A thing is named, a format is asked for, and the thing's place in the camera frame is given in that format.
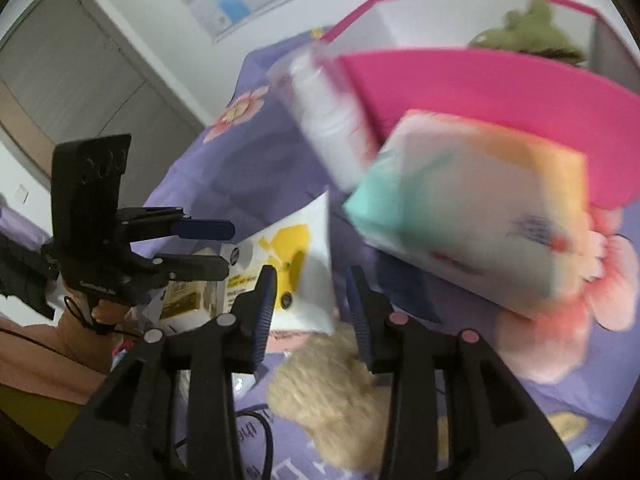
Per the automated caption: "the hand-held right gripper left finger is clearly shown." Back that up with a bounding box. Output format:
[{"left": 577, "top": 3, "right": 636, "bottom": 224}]
[{"left": 47, "top": 265, "right": 278, "bottom": 480}]

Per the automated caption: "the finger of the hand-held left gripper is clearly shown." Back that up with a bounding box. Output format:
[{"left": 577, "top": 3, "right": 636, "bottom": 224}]
[
  {"left": 117, "top": 205, "right": 236, "bottom": 242},
  {"left": 129, "top": 254, "right": 231, "bottom": 286}
]

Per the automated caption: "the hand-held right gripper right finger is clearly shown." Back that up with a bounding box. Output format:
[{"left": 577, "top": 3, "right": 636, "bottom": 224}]
[{"left": 346, "top": 265, "right": 576, "bottom": 480}]

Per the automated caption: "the yellow tissue pack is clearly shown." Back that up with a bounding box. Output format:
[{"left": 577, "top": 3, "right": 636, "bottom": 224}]
[{"left": 150, "top": 247, "right": 226, "bottom": 333}]

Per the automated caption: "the white and yellow wipes pack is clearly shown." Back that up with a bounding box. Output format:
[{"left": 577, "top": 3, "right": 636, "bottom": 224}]
[{"left": 220, "top": 187, "right": 336, "bottom": 336}]

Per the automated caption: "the beige plush toy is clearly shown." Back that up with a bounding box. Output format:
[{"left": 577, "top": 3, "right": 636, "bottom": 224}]
[{"left": 267, "top": 320, "right": 451, "bottom": 473}]

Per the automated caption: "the pink cardboard box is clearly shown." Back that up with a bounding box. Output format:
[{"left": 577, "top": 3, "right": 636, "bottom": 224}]
[{"left": 320, "top": 0, "right": 640, "bottom": 211}]

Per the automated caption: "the green frog plush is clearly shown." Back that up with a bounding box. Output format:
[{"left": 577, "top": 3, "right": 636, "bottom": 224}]
[{"left": 467, "top": 0, "right": 588, "bottom": 66}]

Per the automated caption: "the person's left forearm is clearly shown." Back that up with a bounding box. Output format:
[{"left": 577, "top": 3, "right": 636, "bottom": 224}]
[{"left": 0, "top": 310, "right": 113, "bottom": 406}]

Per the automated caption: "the person's left hand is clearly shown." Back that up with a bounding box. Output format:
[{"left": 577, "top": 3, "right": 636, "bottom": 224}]
[{"left": 60, "top": 285, "right": 131, "bottom": 336}]

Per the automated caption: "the purple floral bedsheet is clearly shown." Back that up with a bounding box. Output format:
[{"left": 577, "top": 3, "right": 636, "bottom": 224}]
[{"left": 140, "top": 25, "right": 640, "bottom": 480}]

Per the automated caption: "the grey door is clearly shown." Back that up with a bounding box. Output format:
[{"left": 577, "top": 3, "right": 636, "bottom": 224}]
[{"left": 0, "top": 0, "right": 211, "bottom": 181}]

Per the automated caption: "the pastel tissue pack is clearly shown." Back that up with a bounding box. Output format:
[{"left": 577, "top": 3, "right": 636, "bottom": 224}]
[{"left": 342, "top": 109, "right": 591, "bottom": 321}]

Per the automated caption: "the white pump bottle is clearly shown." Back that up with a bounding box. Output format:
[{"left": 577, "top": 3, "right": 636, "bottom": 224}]
[{"left": 270, "top": 47, "right": 386, "bottom": 193}]

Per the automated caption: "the black cable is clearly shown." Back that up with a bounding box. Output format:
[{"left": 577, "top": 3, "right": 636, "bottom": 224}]
[{"left": 235, "top": 410, "right": 276, "bottom": 480}]

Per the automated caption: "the colourful wall map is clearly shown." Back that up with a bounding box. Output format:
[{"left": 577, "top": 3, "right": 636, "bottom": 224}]
[{"left": 150, "top": 0, "right": 576, "bottom": 43}]

